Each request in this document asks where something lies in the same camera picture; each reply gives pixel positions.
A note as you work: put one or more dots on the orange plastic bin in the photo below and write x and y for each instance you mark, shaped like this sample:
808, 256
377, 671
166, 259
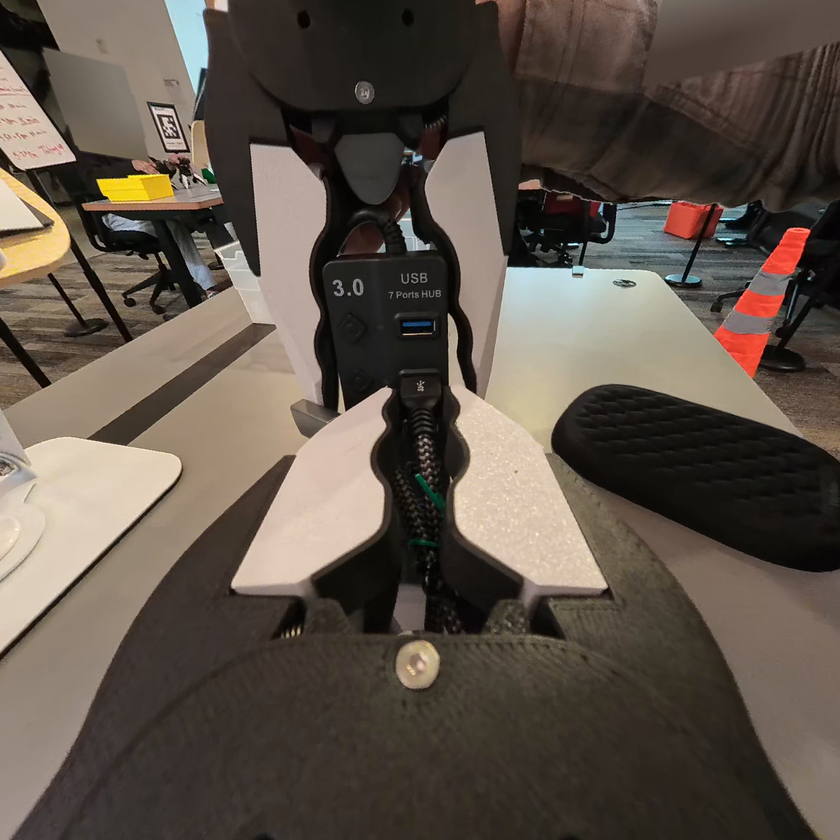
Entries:
693, 219

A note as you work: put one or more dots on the black usb hub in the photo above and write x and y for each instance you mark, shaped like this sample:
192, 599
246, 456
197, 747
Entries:
381, 328

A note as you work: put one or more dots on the person's right hand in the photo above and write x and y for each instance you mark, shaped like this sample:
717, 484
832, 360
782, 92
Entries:
309, 138

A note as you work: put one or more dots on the clear plastic bin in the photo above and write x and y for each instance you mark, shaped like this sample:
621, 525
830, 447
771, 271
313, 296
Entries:
250, 282

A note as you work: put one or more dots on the yellow plastic bin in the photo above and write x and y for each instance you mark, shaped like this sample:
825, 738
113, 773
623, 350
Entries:
134, 188

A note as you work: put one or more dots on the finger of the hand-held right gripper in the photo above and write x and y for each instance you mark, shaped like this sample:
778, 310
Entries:
473, 250
289, 263

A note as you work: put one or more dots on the black wrist rest pad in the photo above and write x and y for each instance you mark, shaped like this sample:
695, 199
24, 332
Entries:
696, 473

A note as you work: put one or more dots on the wooden work table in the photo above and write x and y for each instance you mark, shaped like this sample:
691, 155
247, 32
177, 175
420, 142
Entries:
158, 210

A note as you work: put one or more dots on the person's right forearm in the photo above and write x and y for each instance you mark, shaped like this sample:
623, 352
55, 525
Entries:
683, 105

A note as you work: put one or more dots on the white easel board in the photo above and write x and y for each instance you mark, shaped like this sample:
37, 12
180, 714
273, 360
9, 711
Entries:
26, 118

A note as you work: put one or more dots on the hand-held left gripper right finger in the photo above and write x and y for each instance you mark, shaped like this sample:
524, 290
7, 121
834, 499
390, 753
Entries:
525, 525

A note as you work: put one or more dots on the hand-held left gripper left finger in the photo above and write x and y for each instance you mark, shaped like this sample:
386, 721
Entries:
315, 525

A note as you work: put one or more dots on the white stand base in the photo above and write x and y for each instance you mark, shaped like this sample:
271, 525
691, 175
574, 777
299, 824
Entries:
66, 525

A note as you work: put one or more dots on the red office chair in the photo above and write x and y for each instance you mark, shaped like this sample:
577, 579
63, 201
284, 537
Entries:
565, 223

